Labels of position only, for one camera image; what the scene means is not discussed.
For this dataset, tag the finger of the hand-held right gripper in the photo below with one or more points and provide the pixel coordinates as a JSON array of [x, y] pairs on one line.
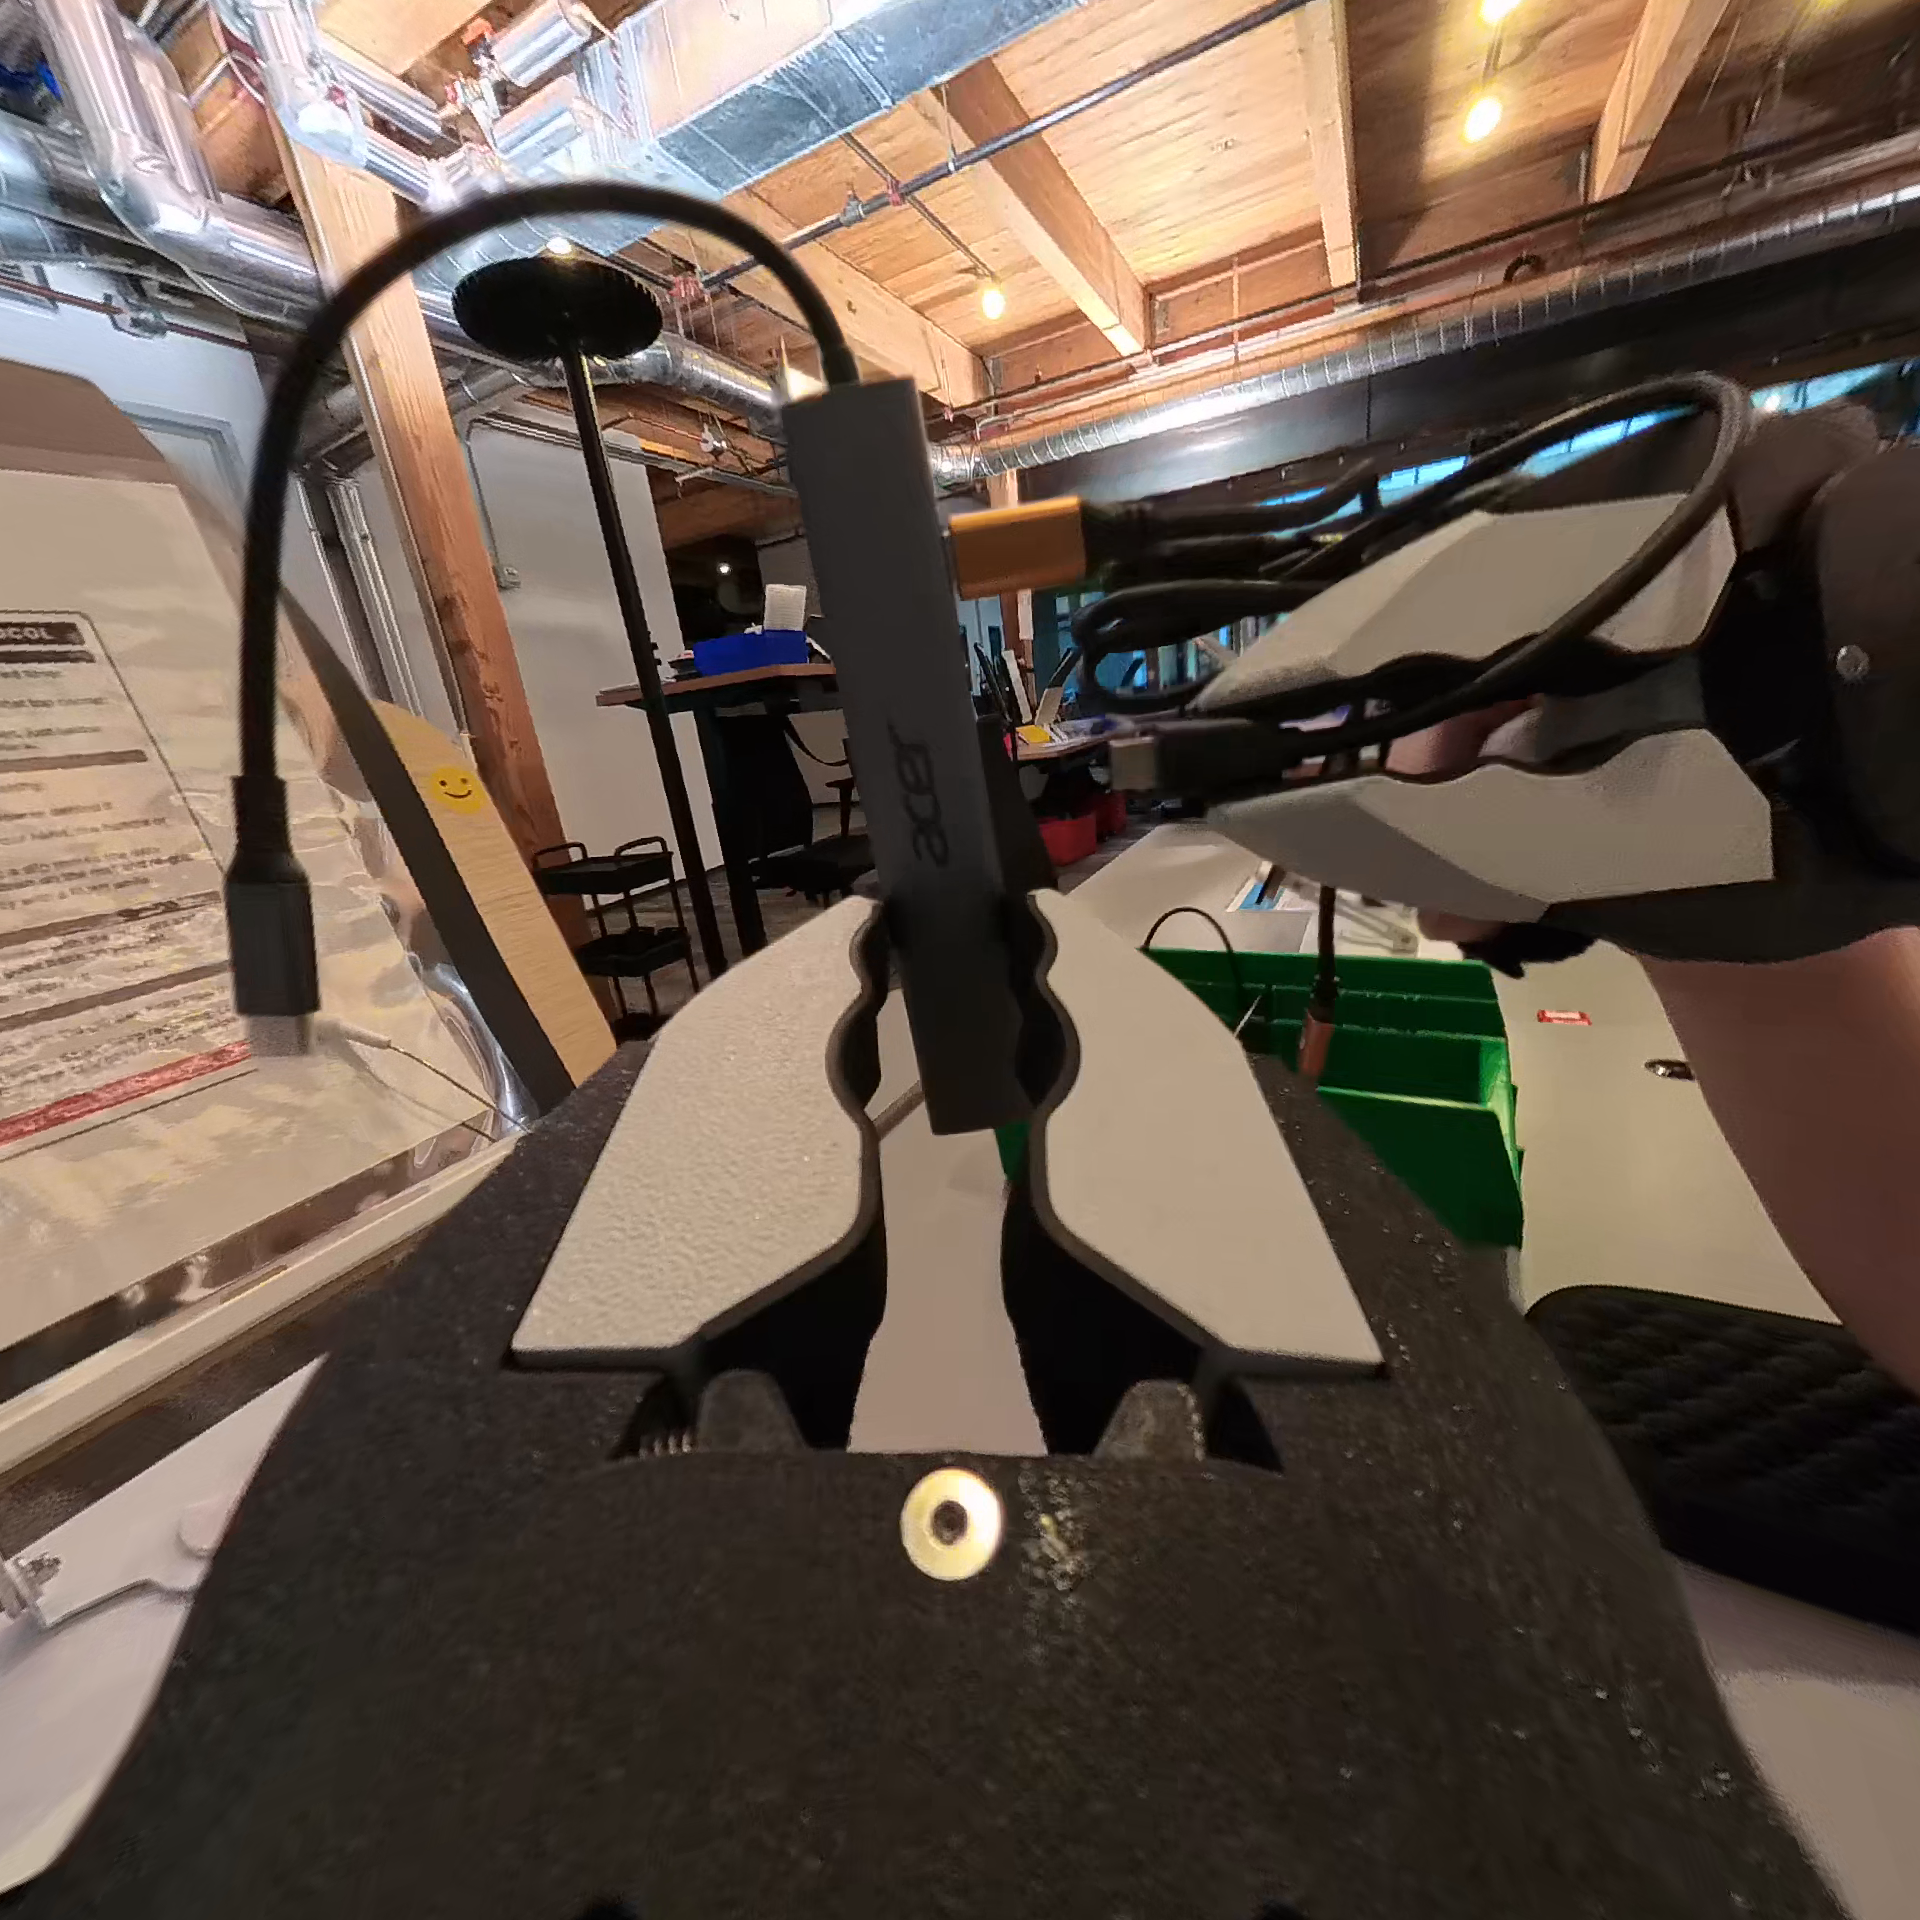
[[1576, 834], [1499, 587]]

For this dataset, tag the silver air duct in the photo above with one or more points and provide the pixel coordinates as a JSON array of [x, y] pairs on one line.
[[840, 77]]

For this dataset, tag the clear acrylic sign stand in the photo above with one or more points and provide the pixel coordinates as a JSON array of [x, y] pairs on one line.
[[136, 841]]

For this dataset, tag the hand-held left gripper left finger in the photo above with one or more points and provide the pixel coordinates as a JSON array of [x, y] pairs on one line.
[[720, 1155]]

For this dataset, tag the person's right forearm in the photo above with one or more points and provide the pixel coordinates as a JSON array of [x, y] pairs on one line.
[[1799, 1109]]

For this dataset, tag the wooden standing desk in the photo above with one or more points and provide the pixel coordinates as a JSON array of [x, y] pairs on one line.
[[720, 698]]

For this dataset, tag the green plastic bin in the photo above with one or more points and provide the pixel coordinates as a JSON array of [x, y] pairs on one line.
[[1410, 1079]]

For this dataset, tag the person's right hand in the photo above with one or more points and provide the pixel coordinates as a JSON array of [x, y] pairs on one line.
[[1464, 739]]

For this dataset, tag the grey usb hub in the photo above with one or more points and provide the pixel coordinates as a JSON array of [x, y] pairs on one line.
[[900, 676]]

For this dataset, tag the wooden board with smiley sticker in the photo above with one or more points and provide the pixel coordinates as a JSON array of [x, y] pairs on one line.
[[494, 886]]

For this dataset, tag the black rolling cart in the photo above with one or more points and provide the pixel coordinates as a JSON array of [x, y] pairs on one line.
[[630, 932]]

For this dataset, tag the black floor lamp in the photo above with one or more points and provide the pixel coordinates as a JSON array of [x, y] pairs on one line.
[[630, 599]]

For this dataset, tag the blue plastic bin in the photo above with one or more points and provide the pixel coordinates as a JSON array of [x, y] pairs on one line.
[[744, 654]]

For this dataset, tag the black mesh pad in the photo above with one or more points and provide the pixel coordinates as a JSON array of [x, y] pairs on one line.
[[1740, 1442]]

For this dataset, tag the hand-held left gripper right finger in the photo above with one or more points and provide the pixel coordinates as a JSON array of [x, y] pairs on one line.
[[1185, 1172]]

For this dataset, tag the red bin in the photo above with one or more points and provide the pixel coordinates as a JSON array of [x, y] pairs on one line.
[[1072, 834]]

